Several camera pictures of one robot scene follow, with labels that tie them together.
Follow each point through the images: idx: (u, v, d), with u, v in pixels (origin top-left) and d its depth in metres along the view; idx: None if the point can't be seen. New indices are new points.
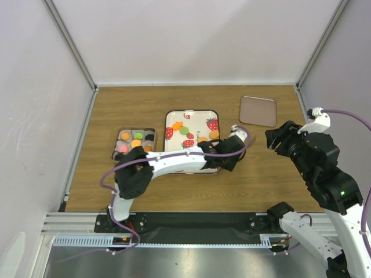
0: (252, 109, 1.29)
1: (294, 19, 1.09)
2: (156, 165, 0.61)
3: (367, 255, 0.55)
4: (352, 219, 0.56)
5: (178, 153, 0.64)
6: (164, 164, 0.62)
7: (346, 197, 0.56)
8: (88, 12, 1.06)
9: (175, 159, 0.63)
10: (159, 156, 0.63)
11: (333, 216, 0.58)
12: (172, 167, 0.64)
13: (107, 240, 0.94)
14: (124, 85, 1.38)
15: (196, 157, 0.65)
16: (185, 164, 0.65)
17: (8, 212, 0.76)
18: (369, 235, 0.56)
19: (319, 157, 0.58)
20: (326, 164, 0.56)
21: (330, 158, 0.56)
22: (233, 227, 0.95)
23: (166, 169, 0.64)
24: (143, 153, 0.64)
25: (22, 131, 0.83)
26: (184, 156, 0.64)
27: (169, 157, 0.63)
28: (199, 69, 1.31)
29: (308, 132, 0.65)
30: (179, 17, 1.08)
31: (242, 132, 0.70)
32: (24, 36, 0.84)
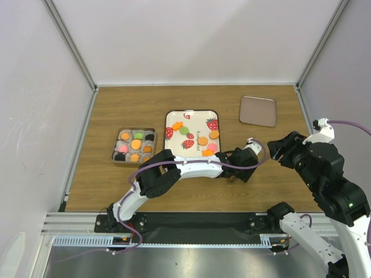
0: (252, 108, 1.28)
1: (295, 19, 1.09)
2: (183, 168, 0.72)
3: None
4: (358, 230, 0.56)
5: (202, 161, 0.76)
6: (189, 168, 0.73)
7: (354, 208, 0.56)
8: (88, 12, 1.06)
9: (197, 165, 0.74)
10: (185, 161, 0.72)
11: (339, 227, 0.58)
12: (196, 171, 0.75)
13: (108, 240, 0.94)
14: (124, 85, 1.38)
15: (215, 165, 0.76)
16: (206, 171, 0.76)
17: (8, 212, 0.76)
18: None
19: (324, 168, 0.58)
20: (331, 174, 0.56)
21: (335, 168, 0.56)
22: (233, 227, 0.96)
23: (191, 173, 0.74)
24: (172, 154, 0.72)
25: (22, 131, 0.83)
26: (205, 163, 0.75)
27: (195, 163, 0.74)
28: (199, 69, 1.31)
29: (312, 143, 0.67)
30: (179, 17, 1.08)
31: (256, 146, 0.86)
32: (24, 36, 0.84)
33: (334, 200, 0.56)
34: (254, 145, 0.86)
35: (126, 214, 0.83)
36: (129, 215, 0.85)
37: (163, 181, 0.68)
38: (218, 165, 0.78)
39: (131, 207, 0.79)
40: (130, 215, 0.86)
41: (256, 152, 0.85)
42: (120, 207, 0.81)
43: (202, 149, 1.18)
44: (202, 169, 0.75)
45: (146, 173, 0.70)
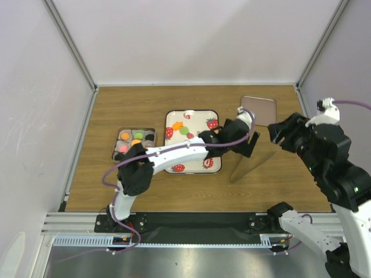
0: (252, 109, 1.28)
1: (295, 19, 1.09)
2: (157, 160, 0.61)
3: None
4: (363, 216, 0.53)
5: (180, 146, 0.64)
6: (165, 158, 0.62)
7: (360, 193, 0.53)
8: (88, 11, 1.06)
9: (175, 153, 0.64)
10: (159, 152, 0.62)
11: (342, 214, 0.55)
12: (174, 160, 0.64)
13: (108, 240, 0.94)
14: (124, 85, 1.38)
15: (197, 149, 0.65)
16: (187, 156, 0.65)
17: (8, 212, 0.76)
18: None
19: (328, 150, 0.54)
20: (337, 156, 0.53)
21: (341, 152, 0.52)
22: (233, 227, 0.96)
23: (170, 162, 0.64)
24: (142, 149, 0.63)
25: (22, 131, 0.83)
26: (185, 147, 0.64)
27: (170, 151, 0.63)
28: (198, 69, 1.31)
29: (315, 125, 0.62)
30: (179, 17, 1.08)
31: (247, 116, 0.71)
32: (24, 36, 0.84)
33: (338, 183, 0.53)
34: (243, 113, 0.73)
35: (122, 214, 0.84)
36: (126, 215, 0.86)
37: (140, 178, 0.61)
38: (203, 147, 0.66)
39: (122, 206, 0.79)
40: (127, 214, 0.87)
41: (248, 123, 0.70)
42: (114, 208, 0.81)
43: None
44: (182, 157, 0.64)
45: (125, 171, 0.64)
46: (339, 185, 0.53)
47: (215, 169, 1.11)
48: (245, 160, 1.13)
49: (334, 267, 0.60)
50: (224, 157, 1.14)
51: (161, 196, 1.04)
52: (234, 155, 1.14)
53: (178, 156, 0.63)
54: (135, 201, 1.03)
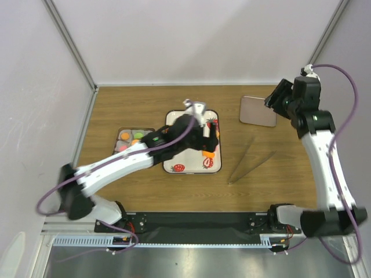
0: (252, 109, 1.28)
1: (294, 19, 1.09)
2: (88, 180, 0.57)
3: (331, 178, 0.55)
4: (320, 142, 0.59)
5: (115, 159, 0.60)
6: (99, 175, 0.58)
7: (320, 124, 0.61)
8: (88, 11, 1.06)
9: (111, 167, 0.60)
10: (89, 171, 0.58)
11: (304, 143, 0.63)
12: (112, 175, 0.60)
13: (108, 240, 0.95)
14: (124, 85, 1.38)
15: (136, 157, 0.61)
16: (127, 167, 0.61)
17: (8, 212, 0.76)
18: (335, 156, 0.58)
19: (299, 90, 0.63)
20: (305, 94, 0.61)
21: (310, 90, 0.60)
22: (233, 227, 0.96)
23: (108, 177, 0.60)
24: (69, 171, 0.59)
25: (22, 131, 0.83)
26: (121, 160, 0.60)
27: (104, 166, 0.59)
28: (198, 69, 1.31)
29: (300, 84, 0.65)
30: (178, 17, 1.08)
31: (197, 106, 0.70)
32: (24, 36, 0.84)
33: (304, 116, 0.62)
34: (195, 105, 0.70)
35: (114, 217, 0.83)
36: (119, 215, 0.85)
37: (75, 204, 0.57)
38: (144, 154, 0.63)
39: (105, 212, 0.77)
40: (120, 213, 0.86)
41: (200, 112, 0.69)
42: (103, 219, 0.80)
43: None
44: (120, 169, 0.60)
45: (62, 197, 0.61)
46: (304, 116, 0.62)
47: (215, 169, 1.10)
48: (244, 160, 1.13)
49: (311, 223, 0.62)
50: (224, 157, 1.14)
51: (161, 196, 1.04)
52: (234, 155, 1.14)
53: (116, 169, 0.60)
54: (135, 201, 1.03)
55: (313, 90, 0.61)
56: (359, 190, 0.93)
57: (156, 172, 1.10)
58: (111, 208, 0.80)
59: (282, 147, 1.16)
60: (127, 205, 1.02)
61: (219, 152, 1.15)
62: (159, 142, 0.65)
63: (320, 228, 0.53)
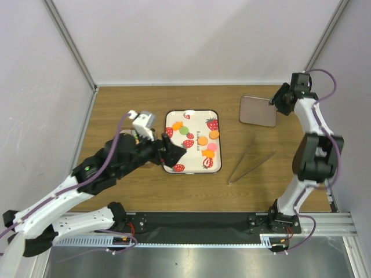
0: (252, 109, 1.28)
1: (294, 19, 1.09)
2: (22, 228, 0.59)
3: (315, 120, 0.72)
4: (306, 102, 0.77)
5: (45, 201, 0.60)
6: (32, 221, 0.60)
7: (307, 96, 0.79)
8: (88, 11, 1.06)
9: (42, 211, 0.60)
10: (21, 219, 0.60)
11: (299, 112, 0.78)
12: (47, 217, 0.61)
13: (108, 240, 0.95)
14: (124, 85, 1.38)
15: (66, 196, 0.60)
16: (61, 206, 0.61)
17: (8, 212, 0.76)
18: (318, 109, 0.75)
19: (293, 80, 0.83)
20: (298, 80, 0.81)
21: (301, 77, 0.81)
22: (233, 227, 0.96)
23: (42, 220, 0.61)
24: (7, 220, 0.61)
25: (22, 131, 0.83)
26: (51, 201, 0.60)
27: (36, 212, 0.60)
28: (198, 69, 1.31)
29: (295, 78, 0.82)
30: (178, 17, 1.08)
31: (142, 117, 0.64)
32: (24, 36, 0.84)
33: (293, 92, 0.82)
34: (139, 117, 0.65)
35: (105, 222, 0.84)
36: (111, 218, 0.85)
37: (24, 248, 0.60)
38: (74, 191, 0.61)
39: (88, 226, 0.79)
40: (111, 216, 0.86)
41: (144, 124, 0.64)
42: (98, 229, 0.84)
43: (202, 149, 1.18)
44: (53, 211, 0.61)
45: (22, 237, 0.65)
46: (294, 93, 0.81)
47: (215, 169, 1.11)
48: (245, 160, 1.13)
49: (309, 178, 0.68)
50: (224, 157, 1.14)
51: (161, 196, 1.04)
52: (234, 155, 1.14)
53: (48, 211, 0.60)
54: (135, 201, 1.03)
55: (303, 77, 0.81)
56: (359, 189, 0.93)
57: (156, 172, 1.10)
58: (91, 219, 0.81)
59: (282, 147, 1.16)
60: (127, 205, 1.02)
61: (219, 152, 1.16)
62: (91, 171, 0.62)
63: (306, 153, 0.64)
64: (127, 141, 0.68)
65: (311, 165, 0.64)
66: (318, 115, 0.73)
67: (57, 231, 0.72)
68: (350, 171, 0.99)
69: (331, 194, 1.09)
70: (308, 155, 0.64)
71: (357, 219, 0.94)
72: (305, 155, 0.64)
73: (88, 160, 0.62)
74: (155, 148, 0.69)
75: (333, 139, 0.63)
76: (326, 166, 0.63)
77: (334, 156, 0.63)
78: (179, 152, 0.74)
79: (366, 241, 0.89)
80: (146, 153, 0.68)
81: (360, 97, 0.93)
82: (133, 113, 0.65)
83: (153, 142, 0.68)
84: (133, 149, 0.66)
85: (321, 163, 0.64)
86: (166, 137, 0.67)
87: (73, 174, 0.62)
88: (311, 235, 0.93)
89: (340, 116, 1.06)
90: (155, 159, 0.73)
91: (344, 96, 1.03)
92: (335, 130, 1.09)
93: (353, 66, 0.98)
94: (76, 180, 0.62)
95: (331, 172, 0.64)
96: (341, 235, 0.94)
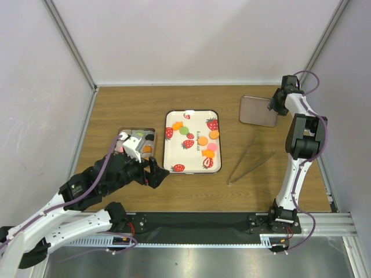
0: (252, 109, 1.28)
1: (294, 19, 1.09)
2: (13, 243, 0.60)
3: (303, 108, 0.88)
4: (295, 96, 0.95)
5: (34, 219, 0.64)
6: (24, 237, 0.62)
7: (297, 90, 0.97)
8: (88, 12, 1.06)
9: (32, 227, 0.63)
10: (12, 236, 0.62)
11: (291, 106, 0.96)
12: (37, 234, 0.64)
13: (108, 240, 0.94)
14: (124, 85, 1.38)
15: (54, 214, 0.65)
16: (50, 222, 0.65)
17: (8, 212, 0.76)
18: (305, 101, 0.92)
19: (284, 82, 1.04)
20: (287, 81, 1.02)
21: (289, 79, 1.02)
22: (233, 227, 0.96)
23: (34, 235, 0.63)
24: (2, 235, 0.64)
25: (22, 131, 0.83)
26: (40, 218, 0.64)
27: (26, 229, 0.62)
28: (198, 69, 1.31)
29: (284, 80, 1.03)
30: (178, 17, 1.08)
31: (133, 140, 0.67)
32: (24, 36, 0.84)
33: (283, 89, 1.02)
34: (130, 139, 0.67)
35: (102, 225, 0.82)
36: (108, 220, 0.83)
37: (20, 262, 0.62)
38: (61, 208, 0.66)
39: (84, 232, 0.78)
40: (108, 219, 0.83)
41: (135, 146, 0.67)
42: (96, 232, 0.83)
43: (202, 149, 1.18)
44: (42, 228, 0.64)
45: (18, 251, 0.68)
46: (283, 89, 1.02)
47: (215, 169, 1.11)
48: (245, 160, 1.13)
49: (302, 154, 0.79)
50: (224, 157, 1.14)
51: (161, 195, 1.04)
52: (234, 155, 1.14)
53: (39, 227, 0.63)
54: (135, 201, 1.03)
55: (291, 80, 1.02)
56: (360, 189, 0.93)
57: None
58: (86, 225, 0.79)
59: (282, 147, 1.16)
60: (127, 205, 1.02)
61: (219, 152, 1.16)
62: (77, 189, 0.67)
63: (297, 132, 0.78)
64: (119, 159, 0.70)
65: (301, 142, 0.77)
66: (306, 103, 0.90)
67: (50, 242, 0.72)
68: (350, 170, 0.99)
69: (331, 194, 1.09)
70: (298, 133, 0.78)
71: (357, 219, 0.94)
72: (296, 133, 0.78)
73: (76, 178, 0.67)
74: (141, 168, 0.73)
75: (321, 119, 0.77)
76: (313, 143, 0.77)
77: (320, 132, 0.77)
78: (164, 174, 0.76)
79: (366, 241, 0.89)
80: (132, 173, 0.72)
81: (360, 97, 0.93)
82: (124, 134, 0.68)
83: (140, 163, 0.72)
84: (120, 168, 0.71)
85: (309, 141, 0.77)
86: (153, 160, 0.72)
87: (60, 191, 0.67)
88: (311, 235, 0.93)
89: (340, 116, 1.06)
90: (139, 180, 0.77)
91: (344, 96, 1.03)
92: (335, 131, 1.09)
93: (353, 66, 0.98)
94: (63, 199, 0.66)
95: (318, 147, 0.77)
96: (341, 235, 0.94)
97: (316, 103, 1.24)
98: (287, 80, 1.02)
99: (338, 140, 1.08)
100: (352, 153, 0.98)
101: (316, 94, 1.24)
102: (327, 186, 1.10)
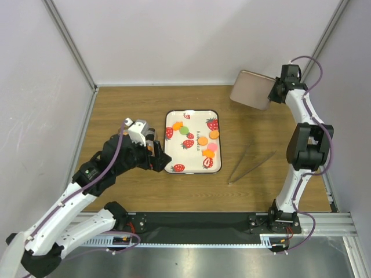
0: (247, 86, 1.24)
1: (294, 19, 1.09)
2: (35, 244, 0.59)
3: (305, 112, 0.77)
4: (297, 93, 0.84)
5: (53, 212, 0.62)
6: (43, 234, 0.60)
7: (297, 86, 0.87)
8: (88, 11, 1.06)
9: (52, 221, 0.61)
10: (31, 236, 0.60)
11: (291, 102, 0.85)
12: (57, 227, 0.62)
13: (108, 240, 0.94)
14: (124, 85, 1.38)
15: (73, 201, 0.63)
16: (69, 212, 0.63)
17: (8, 212, 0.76)
18: (308, 100, 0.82)
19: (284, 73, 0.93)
20: (288, 72, 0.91)
21: (290, 69, 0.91)
22: (233, 227, 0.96)
23: (54, 230, 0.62)
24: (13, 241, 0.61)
25: (22, 130, 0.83)
26: (59, 209, 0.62)
27: (44, 226, 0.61)
28: (197, 69, 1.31)
29: (285, 66, 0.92)
30: (178, 16, 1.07)
31: (137, 124, 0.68)
32: (24, 37, 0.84)
33: (284, 84, 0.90)
34: (135, 124, 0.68)
35: (108, 223, 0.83)
36: (111, 218, 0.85)
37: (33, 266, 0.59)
38: (80, 194, 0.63)
39: (92, 231, 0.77)
40: (111, 216, 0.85)
41: (140, 130, 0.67)
42: (102, 231, 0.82)
43: (202, 149, 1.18)
44: (62, 219, 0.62)
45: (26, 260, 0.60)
46: (286, 84, 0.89)
47: (215, 169, 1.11)
48: (245, 160, 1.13)
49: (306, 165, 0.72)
50: (224, 157, 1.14)
51: (161, 195, 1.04)
52: (234, 155, 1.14)
53: (59, 219, 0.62)
54: (135, 201, 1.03)
55: (291, 70, 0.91)
56: (360, 189, 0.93)
57: (156, 172, 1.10)
58: (93, 223, 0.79)
59: (282, 147, 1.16)
60: (127, 205, 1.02)
61: (219, 152, 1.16)
62: (91, 172, 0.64)
63: (299, 143, 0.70)
64: (126, 140, 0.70)
65: (304, 155, 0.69)
66: (308, 105, 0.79)
67: (63, 244, 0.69)
68: (349, 170, 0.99)
69: (331, 194, 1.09)
70: (301, 145, 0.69)
71: (357, 219, 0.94)
72: (299, 145, 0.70)
73: (88, 164, 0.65)
74: (146, 153, 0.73)
75: (325, 128, 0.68)
76: (318, 154, 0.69)
77: (325, 143, 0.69)
78: (167, 158, 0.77)
79: (366, 240, 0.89)
80: (138, 157, 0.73)
81: (360, 96, 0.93)
82: (130, 120, 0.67)
83: (145, 146, 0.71)
84: (131, 146, 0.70)
85: (313, 150, 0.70)
86: (158, 143, 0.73)
87: (74, 180, 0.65)
88: (311, 235, 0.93)
89: (340, 116, 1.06)
90: (144, 165, 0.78)
91: (344, 96, 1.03)
92: (335, 130, 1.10)
93: (353, 66, 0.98)
94: (80, 186, 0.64)
95: (323, 159, 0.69)
96: (341, 235, 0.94)
97: (316, 103, 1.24)
98: (288, 69, 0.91)
99: (338, 140, 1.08)
100: (352, 153, 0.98)
101: (316, 94, 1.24)
102: (327, 186, 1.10)
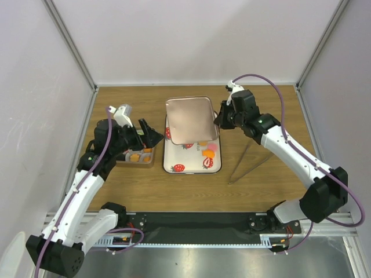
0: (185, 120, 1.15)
1: (294, 19, 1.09)
2: (62, 233, 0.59)
3: (299, 157, 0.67)
4: (275, 136, 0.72)
5: (70, 200, 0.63)
6: (67, 222, 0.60)
7: (266, 123, 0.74)
8: (87, 12, 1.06)
9: (71, 209, 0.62)
10: (54, 227, 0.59)
11: (272, 146, 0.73)
12: (77, 213, 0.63)
13: (108, 240, 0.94)
14: (124, 85, 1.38)
15: (86, 184, 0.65)
16: (85, 198, 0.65)
17: (8, 212, 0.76)
18: (292, 139, 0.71)
19: (240, 105, 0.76)
20: (246, 106, 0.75)
21: (249, 102, 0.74)
22: (233, 227, 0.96)
23: (76, 215, 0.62)
24: (36, 240, 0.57)
25: (22, 131, 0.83)
26: (76, 196, 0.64)
27: (65, 214, 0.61)
28: (197, 69, 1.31)
29: (239, 98, 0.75)
30: (178, 17, 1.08)
31: (120, 108, 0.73)
32: (24, 37, 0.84)
33: (252, 125, 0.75)
34: (117, 109, 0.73)
35: (113, 216, 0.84)
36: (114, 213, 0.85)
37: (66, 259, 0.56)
38: (91, 175, 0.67)
39: (100, 227, 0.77)
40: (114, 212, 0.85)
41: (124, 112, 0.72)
42: (109, 228, 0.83)
43: (202, 149, 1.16)
44: (81, 203, 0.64)
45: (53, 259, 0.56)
46: (253, 126, 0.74)
47: (215, 169, 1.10)
48: (245, 160, 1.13)
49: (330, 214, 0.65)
50: (224, 157, 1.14)
51: (161, 195, 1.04)
52: (234, 155, 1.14)
53: (79, 205, 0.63)
54: (135, 201, 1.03)
55: (249, 102, 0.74)
56: (360, 190, 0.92)
57: (156, 172, 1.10)
58: (99, 220, 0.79)
59: None
60: (127, 205, 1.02)
61: (219, 152, 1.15)
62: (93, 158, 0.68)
63: (321, 203, 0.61)
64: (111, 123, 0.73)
65: (329, 211, 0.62)
66: (299, 149, 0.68)
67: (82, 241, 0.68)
68: (349, 171, 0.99)
69: None
70: (323, 204, 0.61)
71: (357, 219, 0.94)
72: (322, 204, 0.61)
73: (87, 153, 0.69)
74: (135, 132, 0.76)
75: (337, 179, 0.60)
76: (339, 201, 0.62)
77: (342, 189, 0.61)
78: (159, 135, 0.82)
79: (366, 241, 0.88)
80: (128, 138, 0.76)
81: (360, 96, 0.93)
82: (112, 106, 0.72)
83: (132, 127, 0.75)
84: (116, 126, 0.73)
85: (334, 198, 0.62)
86: (143, 120, 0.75)
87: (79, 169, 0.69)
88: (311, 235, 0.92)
89: (341, 116, 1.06)
90: (138, 147, 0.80)
91: (344, 96, 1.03)
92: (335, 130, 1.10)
93: (353, 66, 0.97)
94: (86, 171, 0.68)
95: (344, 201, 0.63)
96: (341, 235, 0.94)
97: (316, 103, 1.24)
98: (246, 102, 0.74)
99: (338, 140, 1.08)
100: (352, 153, 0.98)
101: (316, 94, 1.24)
102: None
